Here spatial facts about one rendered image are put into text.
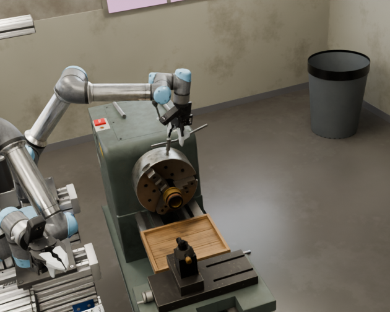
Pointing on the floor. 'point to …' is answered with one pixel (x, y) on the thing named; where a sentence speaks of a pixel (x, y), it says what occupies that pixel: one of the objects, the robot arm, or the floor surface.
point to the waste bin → (337, 91)
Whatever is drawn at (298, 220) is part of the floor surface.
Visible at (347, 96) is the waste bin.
